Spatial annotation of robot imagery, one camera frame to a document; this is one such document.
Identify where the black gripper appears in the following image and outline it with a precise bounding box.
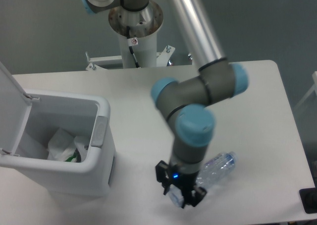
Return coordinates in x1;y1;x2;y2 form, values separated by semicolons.
155;160;207;209

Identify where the clear plastic water bottle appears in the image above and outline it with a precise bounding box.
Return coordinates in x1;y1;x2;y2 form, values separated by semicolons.
169;150;239;208

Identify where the white plastic pouch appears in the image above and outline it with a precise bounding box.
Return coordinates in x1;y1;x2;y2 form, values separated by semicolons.
74;136;90;163

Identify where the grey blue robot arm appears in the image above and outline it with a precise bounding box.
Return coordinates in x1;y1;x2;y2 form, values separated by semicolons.
81;0;249;208

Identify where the white plastic trash can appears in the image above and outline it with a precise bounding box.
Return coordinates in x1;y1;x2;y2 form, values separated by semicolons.
0;66;116;197

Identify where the white wrapper in bin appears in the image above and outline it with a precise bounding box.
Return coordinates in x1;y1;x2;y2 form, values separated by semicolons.
48;128;79;162

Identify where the black device at table edge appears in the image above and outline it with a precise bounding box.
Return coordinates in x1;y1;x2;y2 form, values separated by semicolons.
299;187;317;214

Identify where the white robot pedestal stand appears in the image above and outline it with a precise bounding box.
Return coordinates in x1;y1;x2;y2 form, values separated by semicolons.
85;33;176;71

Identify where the black cable on pedestal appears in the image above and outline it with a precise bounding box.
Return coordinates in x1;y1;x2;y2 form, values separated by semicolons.
125;25;142;68

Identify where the white frame at right edge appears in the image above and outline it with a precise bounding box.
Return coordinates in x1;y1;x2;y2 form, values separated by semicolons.
294;71;317;117

